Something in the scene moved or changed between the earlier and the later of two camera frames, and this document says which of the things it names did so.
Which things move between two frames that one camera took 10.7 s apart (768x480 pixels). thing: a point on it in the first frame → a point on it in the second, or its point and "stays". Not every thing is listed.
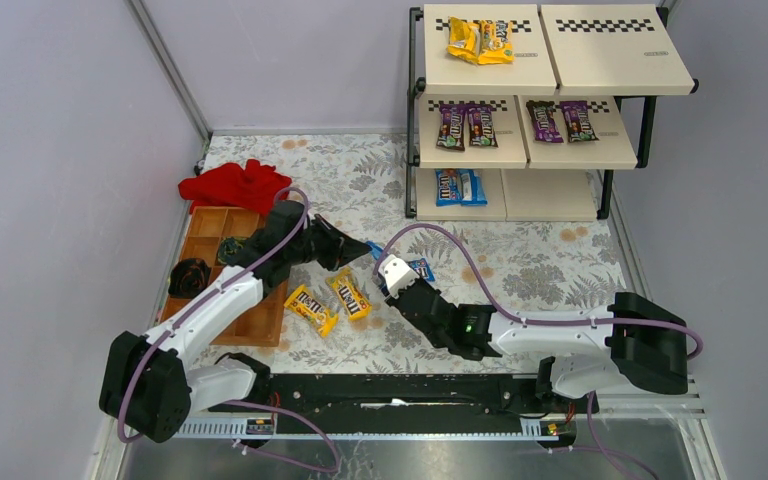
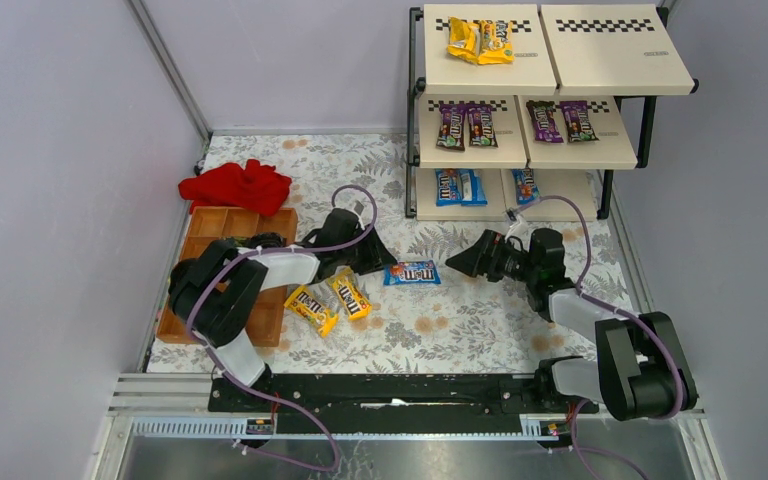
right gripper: (404, 296) → (488, 254)
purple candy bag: (577, 121) stays
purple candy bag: (546, 127) stays
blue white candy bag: (471, 187) stays
